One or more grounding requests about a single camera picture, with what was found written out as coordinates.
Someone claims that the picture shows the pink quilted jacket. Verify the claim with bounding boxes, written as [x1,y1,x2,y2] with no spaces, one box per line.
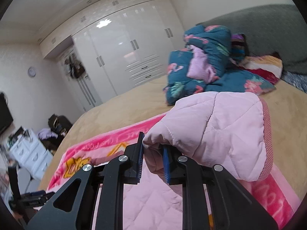
[92,91,274,230]

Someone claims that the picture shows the purple clothes pile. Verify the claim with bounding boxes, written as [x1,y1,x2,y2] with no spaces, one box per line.
[37,128,58,140]

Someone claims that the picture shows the white bedroom door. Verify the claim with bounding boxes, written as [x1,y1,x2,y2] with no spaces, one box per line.
[58,45,102,112]

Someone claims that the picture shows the pink cartoon fleece blanket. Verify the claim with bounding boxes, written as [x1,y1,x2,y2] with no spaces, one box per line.
[47,114,301,229]

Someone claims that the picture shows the white drawer chest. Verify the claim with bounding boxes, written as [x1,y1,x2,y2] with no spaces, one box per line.
[9,128,53,180]

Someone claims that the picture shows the dark bag on floor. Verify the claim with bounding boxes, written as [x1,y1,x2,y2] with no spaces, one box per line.
[48,114,73,136]

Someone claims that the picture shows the black television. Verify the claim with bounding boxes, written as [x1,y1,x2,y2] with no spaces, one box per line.
[0,92,14,135]

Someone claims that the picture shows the tan bed cover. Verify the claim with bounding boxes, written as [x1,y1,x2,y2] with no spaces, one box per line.
[39,76,306,198]

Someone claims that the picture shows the red striped pillow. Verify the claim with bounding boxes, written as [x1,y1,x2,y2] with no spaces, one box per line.
[239,55,283,85]

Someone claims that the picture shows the teal flamingo print quilt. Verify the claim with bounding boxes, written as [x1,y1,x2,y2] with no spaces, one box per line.
[164,24,275,106]

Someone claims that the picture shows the white glossy wardrobe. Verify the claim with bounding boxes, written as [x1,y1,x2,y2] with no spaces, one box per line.
[40,0,184,103]

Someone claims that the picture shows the grey upholstered headboard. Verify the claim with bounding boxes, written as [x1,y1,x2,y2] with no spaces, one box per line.
[201,4,307,75]

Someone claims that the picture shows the round wall clock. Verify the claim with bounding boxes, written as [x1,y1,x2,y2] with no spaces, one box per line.
[28,67,36,78]

